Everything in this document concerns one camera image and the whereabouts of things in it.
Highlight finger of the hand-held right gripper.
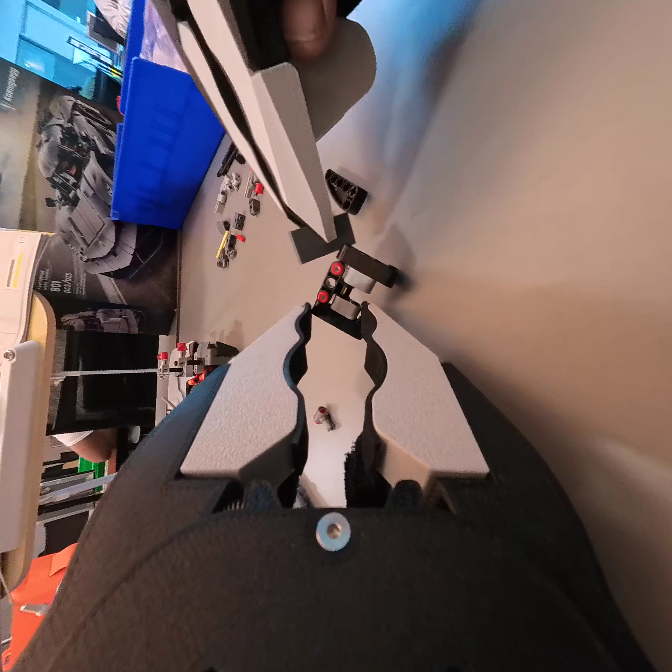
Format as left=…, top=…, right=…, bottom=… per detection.
left=186, top=0, right=337, bottom=243
left=176, top=21, right=308, bottom=229

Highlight dark grey lego tile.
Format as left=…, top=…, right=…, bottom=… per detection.
left=290, top=213, right=356, bottom=264

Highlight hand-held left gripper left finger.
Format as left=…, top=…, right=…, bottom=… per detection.
left=180, top=302, right=314, bottom=507

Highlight pile of loose lego pieces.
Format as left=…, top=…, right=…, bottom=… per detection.
left=212, top=149, right=266, bottom=270

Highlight small black lego assembly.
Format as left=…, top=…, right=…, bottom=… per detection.
left=313, top=245, right=401, bottom=338

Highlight white plastic device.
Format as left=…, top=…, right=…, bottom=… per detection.
left=0, top=340, right=56, bottom=552

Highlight black curved lego beam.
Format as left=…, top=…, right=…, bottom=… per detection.
left=324, top=169, right=369, bottom=215

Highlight person's right hand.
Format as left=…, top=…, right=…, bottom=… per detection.
left=283, top=0, right=339, bottom=58

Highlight orange cloth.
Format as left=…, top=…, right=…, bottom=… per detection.
left=8, top=543, right=79, bottom=672

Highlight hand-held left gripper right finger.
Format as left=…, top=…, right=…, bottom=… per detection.
left=344, top=302, right=491, bottom=507

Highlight lego set box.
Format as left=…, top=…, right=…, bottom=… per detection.
left=0, top=58, right=180, bottom=436

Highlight lego car chassis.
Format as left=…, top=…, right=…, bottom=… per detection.
left=156, top=340, right=239, bottom=392

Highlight clear plastic bags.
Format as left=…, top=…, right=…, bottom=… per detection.
left=144, top=0, right=187, bottom=71

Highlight blue plastic bin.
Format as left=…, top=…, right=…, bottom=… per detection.
left=112, top=0, right=228, bottom=230

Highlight instruction booklet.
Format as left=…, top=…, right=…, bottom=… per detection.
left=0, top=228, right=49, bottom=337

